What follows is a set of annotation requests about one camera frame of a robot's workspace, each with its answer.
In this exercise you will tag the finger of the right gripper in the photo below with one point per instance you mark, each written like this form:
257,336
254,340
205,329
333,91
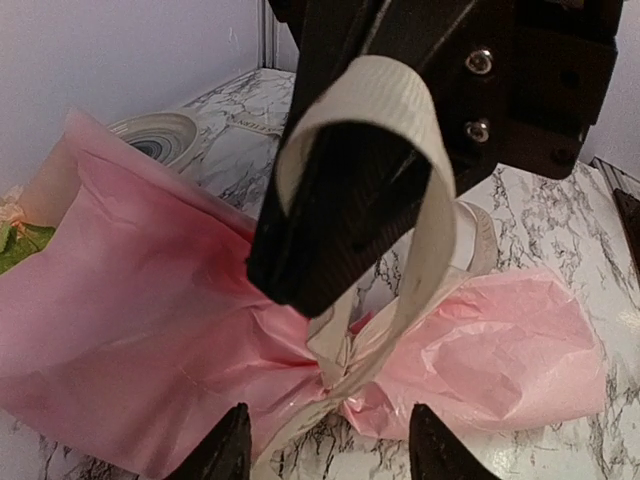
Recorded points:
360,191
461,50

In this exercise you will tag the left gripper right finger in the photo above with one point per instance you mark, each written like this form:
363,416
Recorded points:
436,453

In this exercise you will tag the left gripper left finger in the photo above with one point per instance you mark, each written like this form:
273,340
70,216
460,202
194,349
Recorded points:
225,453

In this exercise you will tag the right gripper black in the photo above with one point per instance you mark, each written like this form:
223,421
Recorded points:
562,59

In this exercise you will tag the pink wrapping paper sheet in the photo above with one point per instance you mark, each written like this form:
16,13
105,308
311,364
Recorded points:
135,329

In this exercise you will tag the pink rose fake flower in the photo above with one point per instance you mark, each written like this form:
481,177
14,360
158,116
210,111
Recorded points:
19,239

